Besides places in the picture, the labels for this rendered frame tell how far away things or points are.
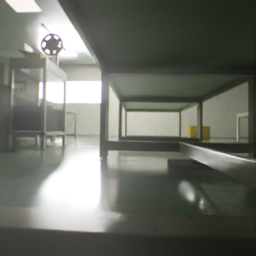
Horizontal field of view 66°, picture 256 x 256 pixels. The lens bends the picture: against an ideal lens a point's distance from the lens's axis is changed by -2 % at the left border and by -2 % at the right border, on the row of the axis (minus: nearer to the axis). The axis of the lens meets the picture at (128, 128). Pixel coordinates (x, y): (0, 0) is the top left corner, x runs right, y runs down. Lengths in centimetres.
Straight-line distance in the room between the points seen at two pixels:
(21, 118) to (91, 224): 256
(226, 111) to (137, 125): 338
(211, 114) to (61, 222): 800
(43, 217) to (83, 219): 3
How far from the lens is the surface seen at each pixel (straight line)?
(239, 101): 859
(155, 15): 98
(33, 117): 263
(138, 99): 295
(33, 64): 270
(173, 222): 18
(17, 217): 20
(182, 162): 141
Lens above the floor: 22
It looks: 1 degrees up
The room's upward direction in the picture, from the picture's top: 1 degrees clockwise
